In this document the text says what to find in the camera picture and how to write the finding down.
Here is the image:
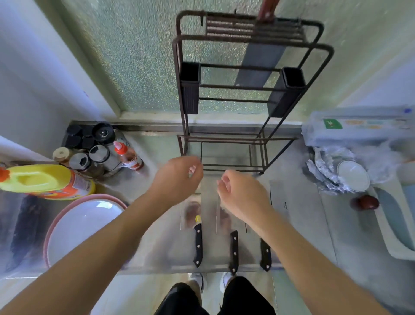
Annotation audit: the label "person's left hand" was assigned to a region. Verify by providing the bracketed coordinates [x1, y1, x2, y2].
[150, 156, 204, 208]

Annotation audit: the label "person's right hand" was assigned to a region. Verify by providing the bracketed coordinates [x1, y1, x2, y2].
[216, 169, 276, 225]

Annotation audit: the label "person's left forearm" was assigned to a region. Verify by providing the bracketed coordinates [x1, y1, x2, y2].
[0, 191, 182, 315]

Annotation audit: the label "person's right forearm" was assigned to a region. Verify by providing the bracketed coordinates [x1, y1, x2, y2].
[246, 208, 391, 315]

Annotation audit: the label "red-capped sauce bottle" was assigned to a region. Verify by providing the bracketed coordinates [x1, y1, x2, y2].
[113, 141, 144, 171]

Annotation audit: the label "black plastic utensil holder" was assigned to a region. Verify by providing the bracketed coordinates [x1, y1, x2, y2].
[268, 67, 307, 118]
[179, 62, 202, 115]

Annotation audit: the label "black metal kitchen rack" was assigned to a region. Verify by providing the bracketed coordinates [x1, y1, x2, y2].
[172, 10, 335, 174]

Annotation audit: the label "person's right white shoe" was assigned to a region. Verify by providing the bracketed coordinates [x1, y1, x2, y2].
[219, 272, 235, 293]

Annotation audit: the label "person's white shoe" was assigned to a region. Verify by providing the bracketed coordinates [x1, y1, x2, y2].
[188, 273, 205, 293]
[219, 272, 235, 293]

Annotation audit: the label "crumpled aluminium foil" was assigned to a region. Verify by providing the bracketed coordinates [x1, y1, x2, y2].
[306, 146, 357, 195]

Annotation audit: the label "cluster of black-lidded spice jars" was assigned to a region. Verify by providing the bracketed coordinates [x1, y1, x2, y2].
[62, 122, 130, 180]

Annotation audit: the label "person's left white shoe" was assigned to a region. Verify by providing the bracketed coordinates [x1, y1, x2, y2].
[188, 273, 205, 293]

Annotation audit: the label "person's black trousers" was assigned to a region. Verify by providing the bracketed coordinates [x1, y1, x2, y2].
[155, 276, 277, 315]

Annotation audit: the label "frosted glass window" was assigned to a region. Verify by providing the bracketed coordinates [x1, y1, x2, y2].
[34, 0, 415, 121]

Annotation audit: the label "white round bowl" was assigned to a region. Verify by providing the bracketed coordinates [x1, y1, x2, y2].
[337, 160, 371, 193]

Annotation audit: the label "pink-rimmed white basin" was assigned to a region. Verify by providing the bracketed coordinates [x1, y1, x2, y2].
[43, 194, 128, 268]

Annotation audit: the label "beige-lidded seasoning bottle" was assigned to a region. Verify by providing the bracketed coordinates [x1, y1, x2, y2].
[52, 147, 74, 164]

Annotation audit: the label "clear plastic-wrapped box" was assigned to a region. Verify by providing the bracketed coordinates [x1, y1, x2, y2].
[301, 105, 415, 148]

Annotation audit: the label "red onion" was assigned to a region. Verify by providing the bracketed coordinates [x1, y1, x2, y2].
[350, 194, 380, 211]

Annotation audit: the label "yellow detergent bottle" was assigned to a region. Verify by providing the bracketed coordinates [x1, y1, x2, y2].
[0, 164, 96, 201]

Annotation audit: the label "translucent plastic bag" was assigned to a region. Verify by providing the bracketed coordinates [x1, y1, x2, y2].
[352, 141, 407, 184]

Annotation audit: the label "white sink basin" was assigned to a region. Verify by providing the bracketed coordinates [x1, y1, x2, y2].
[370, 162, 415, 262]

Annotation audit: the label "black-handled knife with yellow dot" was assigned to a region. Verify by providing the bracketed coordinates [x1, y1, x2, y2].
[180, 194, 203, 268]

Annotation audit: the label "black-handled slim knife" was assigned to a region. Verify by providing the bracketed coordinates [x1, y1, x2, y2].
[215, 201, 239, 276]

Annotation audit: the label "black-handled wide cleaver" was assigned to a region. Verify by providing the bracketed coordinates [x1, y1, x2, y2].
[245, 179, 293, 273]

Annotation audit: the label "red-handled cleaver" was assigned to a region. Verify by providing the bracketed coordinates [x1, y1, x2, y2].
[234, 0, 287, 89]

